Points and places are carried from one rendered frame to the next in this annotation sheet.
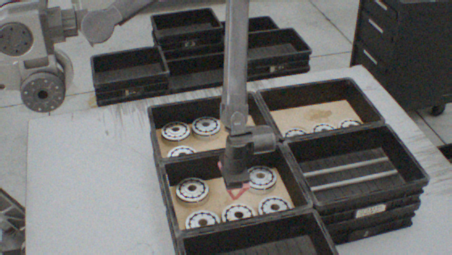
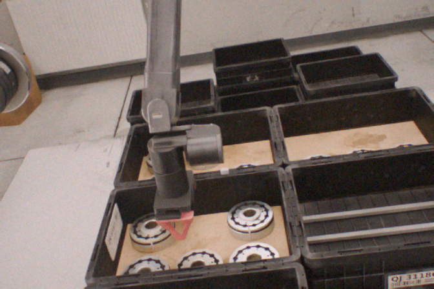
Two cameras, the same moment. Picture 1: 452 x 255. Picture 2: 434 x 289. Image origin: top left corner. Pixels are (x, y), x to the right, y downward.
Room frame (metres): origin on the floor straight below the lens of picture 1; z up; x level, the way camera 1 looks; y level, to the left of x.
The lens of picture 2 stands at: (0.31, -0.37, 1.58)
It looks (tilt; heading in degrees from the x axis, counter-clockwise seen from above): 31 degrees down; 20
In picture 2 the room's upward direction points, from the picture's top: 10 degrees counter-clockwise
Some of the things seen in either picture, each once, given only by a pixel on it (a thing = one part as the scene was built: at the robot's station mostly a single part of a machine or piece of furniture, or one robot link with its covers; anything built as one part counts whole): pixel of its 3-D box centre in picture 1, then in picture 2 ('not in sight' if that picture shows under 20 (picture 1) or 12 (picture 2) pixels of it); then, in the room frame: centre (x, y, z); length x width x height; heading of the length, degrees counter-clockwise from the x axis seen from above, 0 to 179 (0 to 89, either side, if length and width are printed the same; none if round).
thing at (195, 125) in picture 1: (206, 125); not in sight; (1.42, 0.07, 0.86); 0.10 x 0.10 x 0.01
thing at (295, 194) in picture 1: (232, 198); (199, 241); (1.05, -0.02, 0.87); 0.40 x 0.30 x 0.11; 104
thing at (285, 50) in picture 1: (268, 76); (345, 113); (2.50, -0.25, 0.37); 0.40 x 0.30 x 0.45; 106
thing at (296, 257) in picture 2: (233, 186); (194, 222); (1.05, -0.02, 0.92); 0.40 x 0.30 x 0.02; 104
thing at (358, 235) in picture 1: (347, 197); not in sight; (1.15, -0.41, 0.76); 0.40 x 0.30 x 0.12; 104
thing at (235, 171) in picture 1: (235, 162); (172, 180); (1.00, -0.02, 1.07); 0.10 x 0.07 x 0.07; 13
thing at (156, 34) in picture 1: (186, 52); (254, 90); (2.78, 0.25, 0.37); 0.40 x 0.30 x 0.45; 106
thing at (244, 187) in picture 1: (235, 185); (177, 216); (0.98, -0.02, 1.00); 0.07 x 0.07 x 0.09; 13
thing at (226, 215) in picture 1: (238, 216); (198, 268); (0.99, -0.04, 0.86); 0.10 x 0.10 x 0.01
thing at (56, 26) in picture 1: (60, 24); not in sight; (1.07, 0.40, 1.45); 0.09 x 0.08 x 0.12; 16
